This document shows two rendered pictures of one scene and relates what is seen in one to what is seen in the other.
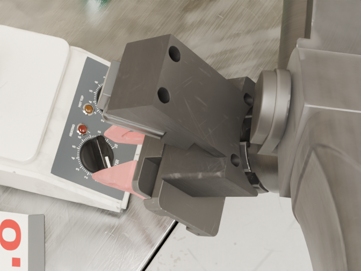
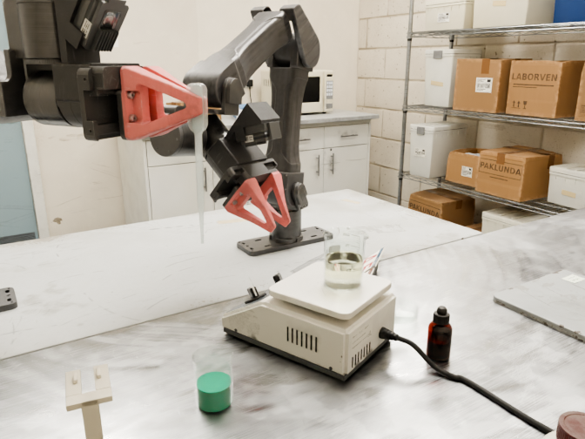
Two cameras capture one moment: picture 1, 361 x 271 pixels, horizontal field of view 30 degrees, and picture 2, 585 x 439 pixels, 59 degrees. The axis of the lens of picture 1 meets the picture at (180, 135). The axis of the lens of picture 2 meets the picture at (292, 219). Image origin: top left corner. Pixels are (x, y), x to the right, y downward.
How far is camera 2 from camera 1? 93 cm
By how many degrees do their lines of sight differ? 92
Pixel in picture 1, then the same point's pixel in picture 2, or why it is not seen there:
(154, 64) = (258, 104)
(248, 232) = (218, 284)
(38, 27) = (279, 385)
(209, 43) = (161, 347)
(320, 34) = not seen: hidden behind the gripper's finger
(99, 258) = not seen: hidden behind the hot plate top
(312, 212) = (247, 66)
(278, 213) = (198, 286)
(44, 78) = (293, 280)
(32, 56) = (295, 287)
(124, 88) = (271, 113)
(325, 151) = (238, 56)
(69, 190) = not seen: hidden behind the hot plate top
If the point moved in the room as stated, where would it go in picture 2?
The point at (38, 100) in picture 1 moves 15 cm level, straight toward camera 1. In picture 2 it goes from (301, 274) to (301, 237)
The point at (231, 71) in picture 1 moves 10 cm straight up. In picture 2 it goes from (162, 332) to (157, 265)
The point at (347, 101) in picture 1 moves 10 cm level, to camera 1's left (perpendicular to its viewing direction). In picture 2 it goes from (222, 62) to (279, 62)
